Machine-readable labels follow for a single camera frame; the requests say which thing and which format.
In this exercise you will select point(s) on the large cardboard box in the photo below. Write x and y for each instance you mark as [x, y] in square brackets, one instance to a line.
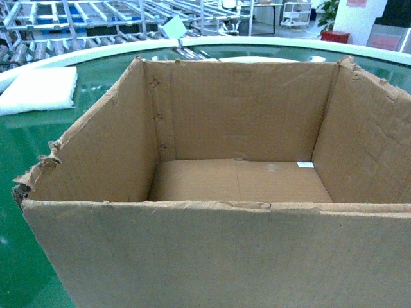
[180, 188]

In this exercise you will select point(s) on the round green conveyor table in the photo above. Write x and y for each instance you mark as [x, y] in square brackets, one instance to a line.
[27, 278]

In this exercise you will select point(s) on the metal roller rack shelf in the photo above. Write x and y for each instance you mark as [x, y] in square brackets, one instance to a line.
[37, 30]

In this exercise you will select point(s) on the white label sticker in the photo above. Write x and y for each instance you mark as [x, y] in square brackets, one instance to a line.
[305, 164]

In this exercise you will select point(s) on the white paper sheet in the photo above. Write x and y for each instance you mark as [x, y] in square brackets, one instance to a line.
[173, 28]

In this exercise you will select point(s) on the white foam pad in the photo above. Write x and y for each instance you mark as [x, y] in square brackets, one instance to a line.
[40, 90]

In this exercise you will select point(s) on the white wheeled cart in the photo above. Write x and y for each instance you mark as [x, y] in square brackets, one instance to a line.
[296, 14]

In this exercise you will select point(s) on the red box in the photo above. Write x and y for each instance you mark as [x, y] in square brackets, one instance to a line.
[335, 36]

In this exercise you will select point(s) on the potted green plant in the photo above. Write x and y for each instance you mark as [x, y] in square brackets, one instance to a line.
[327, 21]

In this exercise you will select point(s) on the grey kiosk machine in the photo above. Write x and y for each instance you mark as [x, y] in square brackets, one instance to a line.
[391, 32]

